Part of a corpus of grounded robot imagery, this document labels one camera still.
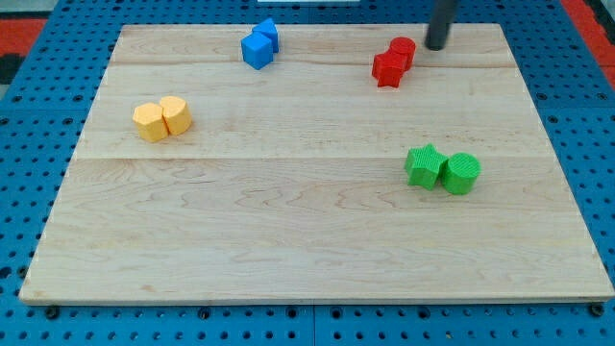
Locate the green cylinder block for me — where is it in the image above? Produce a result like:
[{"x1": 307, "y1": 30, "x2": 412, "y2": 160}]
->
[{"x1": 441, "y1": 153, "x2": 481, "y2": 195}]

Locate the red star block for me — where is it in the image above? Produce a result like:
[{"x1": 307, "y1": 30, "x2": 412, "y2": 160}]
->
[{"x1": 372, "y1": 52, "x2": 406, "y2": 88}]

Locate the yellow hexagon block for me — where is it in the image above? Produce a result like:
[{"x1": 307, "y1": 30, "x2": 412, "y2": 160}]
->
[{"x1": 133, "y1": 103, "x2": 169, "y2": 142}]

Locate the red cylinder block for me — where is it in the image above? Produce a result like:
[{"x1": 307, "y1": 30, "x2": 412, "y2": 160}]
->
[{"x1": 388, "y1": 37, "x2": 416, "y2": 71}]

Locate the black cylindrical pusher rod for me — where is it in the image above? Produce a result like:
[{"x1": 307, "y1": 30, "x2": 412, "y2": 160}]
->
[{"x1": 424, "y1": 0, "x2": 459, "y2": 51}]

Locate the yellow rounded block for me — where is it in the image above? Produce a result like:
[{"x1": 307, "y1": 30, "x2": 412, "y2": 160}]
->
[{"x1": 160, "y1": 96, "x2": 192, "y2": 136}]

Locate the green star block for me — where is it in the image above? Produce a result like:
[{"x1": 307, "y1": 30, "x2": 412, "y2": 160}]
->
[{"x1": 404, "y1": 143, "x2": 448, "y2": 190}]

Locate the blue triangular block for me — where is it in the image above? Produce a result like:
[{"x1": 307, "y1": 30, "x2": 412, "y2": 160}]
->
[{"x1": 252, "y1": 17, "x2": 280, "y2": 54}]

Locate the light wooden board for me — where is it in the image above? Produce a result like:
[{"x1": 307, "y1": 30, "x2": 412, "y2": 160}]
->
[{"x1": 19, "y1": 24, "x2": 614, "y2": 306}]

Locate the blue cube block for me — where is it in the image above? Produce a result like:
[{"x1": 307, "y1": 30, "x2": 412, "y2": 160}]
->
[{"x1": 240, "y1": 32, "x2": 274, "y2": 70}]

